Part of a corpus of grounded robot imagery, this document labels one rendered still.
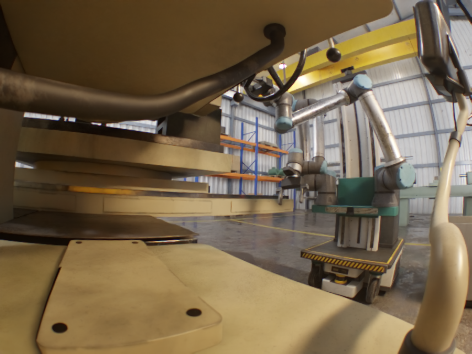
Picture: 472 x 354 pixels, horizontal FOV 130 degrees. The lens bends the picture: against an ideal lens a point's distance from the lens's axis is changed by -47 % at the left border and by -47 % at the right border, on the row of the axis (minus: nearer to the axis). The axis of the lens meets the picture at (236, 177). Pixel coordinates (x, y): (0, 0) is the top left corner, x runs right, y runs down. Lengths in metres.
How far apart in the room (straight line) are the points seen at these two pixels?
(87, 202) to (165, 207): 0.41
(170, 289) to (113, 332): 0.10
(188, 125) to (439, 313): 1.10
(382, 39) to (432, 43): 7.50
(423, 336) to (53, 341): 0.24
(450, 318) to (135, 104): 0.30
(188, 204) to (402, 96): 9.92
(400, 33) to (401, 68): 3.18
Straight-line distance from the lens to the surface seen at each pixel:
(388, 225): 1.81
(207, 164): 1.04
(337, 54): 0.47
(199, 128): 1.12
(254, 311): 0.26
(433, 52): 0.66
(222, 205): 1.30
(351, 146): 1.81
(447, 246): 0.18
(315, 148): 1.41
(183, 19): 0.43
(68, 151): 0.92
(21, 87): 0.17
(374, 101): 1.35
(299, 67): 0.80
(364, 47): 8.20
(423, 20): 0.73
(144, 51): 0.53
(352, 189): 1.67
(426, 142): 9.65
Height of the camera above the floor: 0.74
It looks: 5 degrees up
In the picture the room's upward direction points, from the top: 2 degrees clockwise
